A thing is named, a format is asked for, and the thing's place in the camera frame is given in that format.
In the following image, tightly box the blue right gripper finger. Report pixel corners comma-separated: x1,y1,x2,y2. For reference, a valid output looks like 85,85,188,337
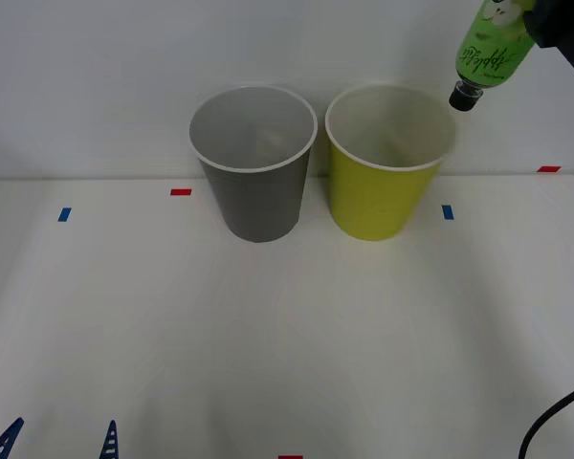
521,1,563,49

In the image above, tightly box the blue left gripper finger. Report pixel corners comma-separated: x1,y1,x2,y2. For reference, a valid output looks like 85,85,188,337
0,417,25,459
99,419,121,459

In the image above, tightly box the green plastic bottle black cap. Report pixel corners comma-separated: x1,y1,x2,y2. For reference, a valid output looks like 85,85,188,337
448,0,540,113

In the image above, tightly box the yellow-green plastic waste bin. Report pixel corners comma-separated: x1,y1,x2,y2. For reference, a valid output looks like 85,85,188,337
323,83,459,242

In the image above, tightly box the grey plastic waste bin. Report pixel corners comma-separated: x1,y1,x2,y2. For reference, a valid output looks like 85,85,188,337
188,84,319,244

